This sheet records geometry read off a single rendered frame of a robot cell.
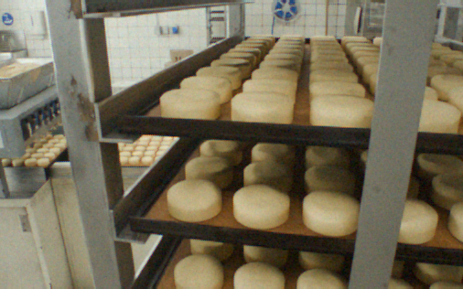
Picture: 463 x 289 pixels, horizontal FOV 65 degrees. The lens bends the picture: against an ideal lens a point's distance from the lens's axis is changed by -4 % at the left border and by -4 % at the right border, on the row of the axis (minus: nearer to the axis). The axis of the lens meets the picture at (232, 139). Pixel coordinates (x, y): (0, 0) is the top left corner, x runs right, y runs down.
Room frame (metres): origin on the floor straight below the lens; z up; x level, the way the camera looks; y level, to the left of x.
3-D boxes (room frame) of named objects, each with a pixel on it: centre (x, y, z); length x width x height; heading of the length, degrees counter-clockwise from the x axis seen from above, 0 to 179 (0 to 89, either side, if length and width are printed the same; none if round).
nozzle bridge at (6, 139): (1.66, 0.99, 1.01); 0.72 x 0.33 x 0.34; 1
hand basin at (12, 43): (5.57, 3.28, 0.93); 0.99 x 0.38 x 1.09; 87
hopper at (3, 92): (1.66, 0.99, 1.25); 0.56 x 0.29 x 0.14; 1
